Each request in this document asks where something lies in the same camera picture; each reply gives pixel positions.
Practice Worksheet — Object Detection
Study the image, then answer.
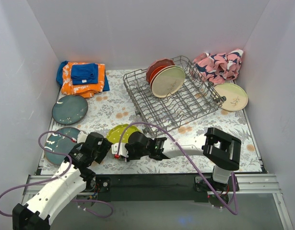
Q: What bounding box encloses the green polka dot scalloped plate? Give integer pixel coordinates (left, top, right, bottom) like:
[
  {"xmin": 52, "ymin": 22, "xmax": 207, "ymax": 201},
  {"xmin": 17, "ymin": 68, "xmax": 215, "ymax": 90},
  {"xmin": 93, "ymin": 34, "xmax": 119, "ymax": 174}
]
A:
[{"xmin": 106, "ymin": 124, "xmax": 141, "ymax": 144}]

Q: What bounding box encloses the pink and green branch plate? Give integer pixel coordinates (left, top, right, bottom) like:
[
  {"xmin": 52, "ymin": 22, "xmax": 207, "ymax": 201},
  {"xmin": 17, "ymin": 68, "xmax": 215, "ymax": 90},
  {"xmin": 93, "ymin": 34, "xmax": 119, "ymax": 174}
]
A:
[{"xmin": 150, "ymin": 66, "xmax": 186, "ymax": 98}]

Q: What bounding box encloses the orange plate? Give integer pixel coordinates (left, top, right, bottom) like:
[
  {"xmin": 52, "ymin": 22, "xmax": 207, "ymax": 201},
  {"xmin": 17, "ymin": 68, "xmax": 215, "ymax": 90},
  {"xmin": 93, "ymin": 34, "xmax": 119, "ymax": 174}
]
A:
[{"xmin": 149, "ymin": 66, "xmax": 166, "ymax": 83}]

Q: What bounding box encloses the red and teal floral plate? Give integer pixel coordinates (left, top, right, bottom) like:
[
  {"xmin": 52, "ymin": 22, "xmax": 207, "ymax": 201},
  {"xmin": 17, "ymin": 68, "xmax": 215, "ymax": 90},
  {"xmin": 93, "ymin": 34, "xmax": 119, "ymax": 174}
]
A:
[{"xmin": 150, "ymin": 66, "xmax": 176, "ymax": 89}]

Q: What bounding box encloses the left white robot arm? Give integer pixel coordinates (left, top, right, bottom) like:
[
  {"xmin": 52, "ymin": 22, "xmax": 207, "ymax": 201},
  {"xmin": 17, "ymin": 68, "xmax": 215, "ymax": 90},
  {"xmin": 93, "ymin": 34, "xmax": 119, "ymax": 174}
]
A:
[{"xmin": 12, "ymin": 132, "xmax": 112, "ymax": 230}]

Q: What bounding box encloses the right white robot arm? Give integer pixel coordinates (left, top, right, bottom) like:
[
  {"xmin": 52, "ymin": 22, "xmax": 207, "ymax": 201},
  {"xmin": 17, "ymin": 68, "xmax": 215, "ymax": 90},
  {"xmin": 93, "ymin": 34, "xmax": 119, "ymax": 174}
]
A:
[{"xmin": 117, "ymin": 127, "xmax": 242, "ymax": 191}]

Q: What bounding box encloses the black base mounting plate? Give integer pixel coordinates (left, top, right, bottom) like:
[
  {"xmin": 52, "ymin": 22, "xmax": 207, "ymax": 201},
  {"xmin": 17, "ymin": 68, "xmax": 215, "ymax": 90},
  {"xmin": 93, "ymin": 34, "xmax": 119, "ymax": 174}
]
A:
[{"xmin": 72, "ymin": 172, "xmax": 241, "ymax": 202}]

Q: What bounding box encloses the dark teal plate lower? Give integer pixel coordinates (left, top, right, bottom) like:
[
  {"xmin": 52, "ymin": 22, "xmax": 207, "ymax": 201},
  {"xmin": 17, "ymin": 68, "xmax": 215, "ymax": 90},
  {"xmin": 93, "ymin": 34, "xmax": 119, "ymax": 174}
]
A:
[{"xmin": 45, "ymin": 127, "xmax": 80, "ymax": 165}]

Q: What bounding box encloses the dark teal plate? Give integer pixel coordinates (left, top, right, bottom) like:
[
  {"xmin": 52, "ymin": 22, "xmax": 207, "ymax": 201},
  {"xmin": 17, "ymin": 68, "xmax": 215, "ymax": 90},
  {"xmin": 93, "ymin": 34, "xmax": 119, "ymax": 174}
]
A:
[
  {"xmin": 52, "ymin": 95, "xmax": 88, "ymax": 125},
  {"xmin": 45, "ymin": 127, "xmax": 80, "ymax": 165}
]

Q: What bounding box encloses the floral table mat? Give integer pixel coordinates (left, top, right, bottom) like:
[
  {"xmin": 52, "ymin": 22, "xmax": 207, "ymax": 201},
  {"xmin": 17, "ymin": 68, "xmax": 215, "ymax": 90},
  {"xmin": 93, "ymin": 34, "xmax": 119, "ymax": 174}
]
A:
[{"xmin": 73, "ymin": 70, "xmax": 261, "ymax": 174}]

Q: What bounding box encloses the dark teal plate upper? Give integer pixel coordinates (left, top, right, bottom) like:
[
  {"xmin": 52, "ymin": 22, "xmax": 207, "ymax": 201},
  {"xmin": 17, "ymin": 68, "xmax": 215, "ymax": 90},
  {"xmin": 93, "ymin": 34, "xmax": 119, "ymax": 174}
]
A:
[{"xmin": 52, "ymin": 95, "xmax": 88, "ymax": 125}]

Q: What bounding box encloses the orange patterned cloth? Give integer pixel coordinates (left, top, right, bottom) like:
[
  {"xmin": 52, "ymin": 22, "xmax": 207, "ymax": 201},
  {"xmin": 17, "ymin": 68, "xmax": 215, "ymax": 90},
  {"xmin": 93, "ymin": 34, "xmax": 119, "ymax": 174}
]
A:
[{"xmin": 61, "ymin": 62, "xmax": 106, "ymax": 98}]

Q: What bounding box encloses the blue folded towel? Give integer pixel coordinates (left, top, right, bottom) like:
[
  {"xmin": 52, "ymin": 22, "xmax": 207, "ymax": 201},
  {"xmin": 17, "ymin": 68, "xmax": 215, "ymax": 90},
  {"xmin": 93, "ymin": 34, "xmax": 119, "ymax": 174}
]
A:
[{"xmin": 71, "ymin": 63, "xmax": 98, "ymax": 85}]

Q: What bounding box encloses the teal cloth under orange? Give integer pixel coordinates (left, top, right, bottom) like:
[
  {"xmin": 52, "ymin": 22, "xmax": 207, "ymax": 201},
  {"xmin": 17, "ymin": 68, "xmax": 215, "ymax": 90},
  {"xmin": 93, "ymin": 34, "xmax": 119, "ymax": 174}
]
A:
[{"xmin": 56, "ymin": 60, "xmax": 110, "ymax": 92}]

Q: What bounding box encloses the cream green plate at back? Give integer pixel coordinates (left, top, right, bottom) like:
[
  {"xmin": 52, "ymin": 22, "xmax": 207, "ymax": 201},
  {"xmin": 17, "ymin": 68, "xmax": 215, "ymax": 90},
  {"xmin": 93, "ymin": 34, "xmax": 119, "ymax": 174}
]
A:
[{"xmin": 215, "ymin": 82, "xmax": 248, "ymax": 112}]

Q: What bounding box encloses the pink navy floral cloth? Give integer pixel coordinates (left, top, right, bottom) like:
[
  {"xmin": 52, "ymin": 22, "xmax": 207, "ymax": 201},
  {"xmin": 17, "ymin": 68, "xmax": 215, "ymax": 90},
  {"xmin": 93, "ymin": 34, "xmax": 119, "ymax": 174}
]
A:
[{"xmin": 192, "ymin": 49, "xmax": 244, "ymax": 85}]

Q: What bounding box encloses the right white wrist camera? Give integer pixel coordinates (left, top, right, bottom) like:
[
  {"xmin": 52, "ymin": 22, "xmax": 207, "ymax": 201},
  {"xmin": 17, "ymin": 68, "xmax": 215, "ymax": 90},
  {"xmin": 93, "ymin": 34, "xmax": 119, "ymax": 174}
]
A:
[{"xmin": 111, "ymin": 143, "xmax": 129, "ymax": 159}]

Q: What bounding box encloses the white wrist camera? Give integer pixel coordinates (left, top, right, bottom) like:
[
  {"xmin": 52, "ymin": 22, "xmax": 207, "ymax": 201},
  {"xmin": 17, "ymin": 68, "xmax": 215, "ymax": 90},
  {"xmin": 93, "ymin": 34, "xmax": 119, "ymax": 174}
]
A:
[
  {"xmin": 77, "ymin": 131, "xmax": 88, "ymax": 143},
  {"xmin": 111, "ymin": 143, "xmax": 129, "ymax": 159}
]

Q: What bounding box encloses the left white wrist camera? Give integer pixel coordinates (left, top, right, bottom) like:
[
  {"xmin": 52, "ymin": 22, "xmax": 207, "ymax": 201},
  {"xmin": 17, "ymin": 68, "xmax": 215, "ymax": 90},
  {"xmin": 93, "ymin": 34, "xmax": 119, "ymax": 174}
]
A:
[{"xmin": 77, "ymin": 131, "xmax": 88, "ymax": 143}]

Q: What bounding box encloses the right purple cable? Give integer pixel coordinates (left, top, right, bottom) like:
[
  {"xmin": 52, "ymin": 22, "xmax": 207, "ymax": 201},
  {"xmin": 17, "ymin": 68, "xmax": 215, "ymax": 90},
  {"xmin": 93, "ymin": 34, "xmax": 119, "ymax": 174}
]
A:
[{"xmin": 117, "ymin": 122, "xmax": 239, "ymax": 216}]

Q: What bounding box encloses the grey wire dish rack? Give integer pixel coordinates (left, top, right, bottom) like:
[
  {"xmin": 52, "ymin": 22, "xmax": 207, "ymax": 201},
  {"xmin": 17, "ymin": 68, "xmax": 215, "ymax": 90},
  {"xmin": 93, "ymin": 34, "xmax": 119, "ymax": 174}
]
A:
[{"xmin": 123, "ymin": 56, "xmax": 226, "ymax": 131}]

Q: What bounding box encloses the aluminium frame rail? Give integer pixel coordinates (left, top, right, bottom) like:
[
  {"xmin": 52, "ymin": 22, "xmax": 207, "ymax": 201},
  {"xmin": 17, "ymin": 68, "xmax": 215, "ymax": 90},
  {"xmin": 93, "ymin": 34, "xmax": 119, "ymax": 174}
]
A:
[{"xmin": 12, "ymin": 174, "xmax": 294, "ymax": 230}]

